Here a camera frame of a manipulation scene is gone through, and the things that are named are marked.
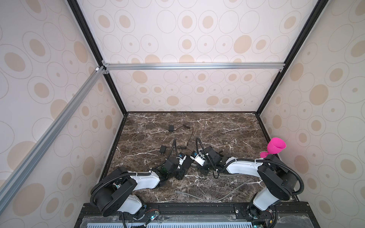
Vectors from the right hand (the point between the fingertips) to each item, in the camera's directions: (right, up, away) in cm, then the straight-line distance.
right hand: (198, 164), depth 90 cm
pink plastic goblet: (+43, +13, -9) cm, 46 cm away
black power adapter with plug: (-24, +9, +8) cm, 27 cm away
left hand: (-7, -1, -3) cm, 7 cm away
